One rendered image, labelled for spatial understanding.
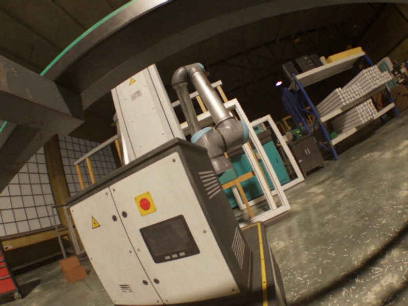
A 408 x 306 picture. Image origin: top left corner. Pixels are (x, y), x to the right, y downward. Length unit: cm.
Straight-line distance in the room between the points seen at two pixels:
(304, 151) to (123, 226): 348
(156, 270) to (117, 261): 16
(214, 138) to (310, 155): 294
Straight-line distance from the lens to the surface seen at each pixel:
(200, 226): 49
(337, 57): 517
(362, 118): 431
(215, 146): 102
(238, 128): 109
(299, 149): 371
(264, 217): 210
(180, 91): 137
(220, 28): 21
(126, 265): 67
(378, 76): 494
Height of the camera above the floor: 69
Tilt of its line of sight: 9 degrees up
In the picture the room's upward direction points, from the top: 24 degrees counter-clockwise
